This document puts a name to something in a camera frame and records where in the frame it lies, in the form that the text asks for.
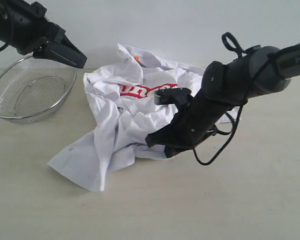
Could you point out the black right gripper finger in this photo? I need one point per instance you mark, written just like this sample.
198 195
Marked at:
171 150
166 136

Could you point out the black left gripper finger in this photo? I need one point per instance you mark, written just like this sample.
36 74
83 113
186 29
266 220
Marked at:
64 52

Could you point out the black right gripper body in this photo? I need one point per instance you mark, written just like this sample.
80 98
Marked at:
189 126

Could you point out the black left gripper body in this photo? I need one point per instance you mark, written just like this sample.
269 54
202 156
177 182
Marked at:
24 26

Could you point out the white t-shirt red logo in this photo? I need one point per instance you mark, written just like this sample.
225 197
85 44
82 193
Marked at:
121 99

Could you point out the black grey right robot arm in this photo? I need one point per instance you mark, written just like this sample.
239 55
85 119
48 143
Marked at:
257 71

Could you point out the metal mesh strainer bowl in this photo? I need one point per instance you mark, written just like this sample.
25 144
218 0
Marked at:
32 89

